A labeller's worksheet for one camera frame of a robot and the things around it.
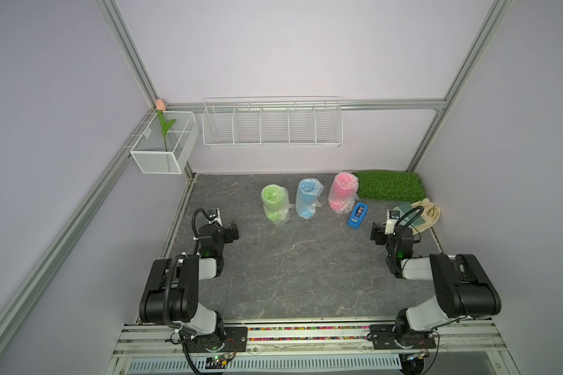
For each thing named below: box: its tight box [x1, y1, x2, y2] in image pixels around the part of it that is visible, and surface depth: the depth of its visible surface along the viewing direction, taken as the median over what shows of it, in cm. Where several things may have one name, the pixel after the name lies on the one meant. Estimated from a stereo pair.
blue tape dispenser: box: [347, 201, 369, 230], surface depth 102 cm
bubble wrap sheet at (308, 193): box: [295, 178, 325, 220], surface depth 98 cm
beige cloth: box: [410, 197, 441, 236], surface depth 107 cm
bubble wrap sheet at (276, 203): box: [261, 183, 294, 225], surface depth 95 cm
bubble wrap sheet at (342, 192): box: [327, 171, 359, 215], surface depth 103 cm
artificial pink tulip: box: [155, 98, 177, 152], surface depth 92 cm
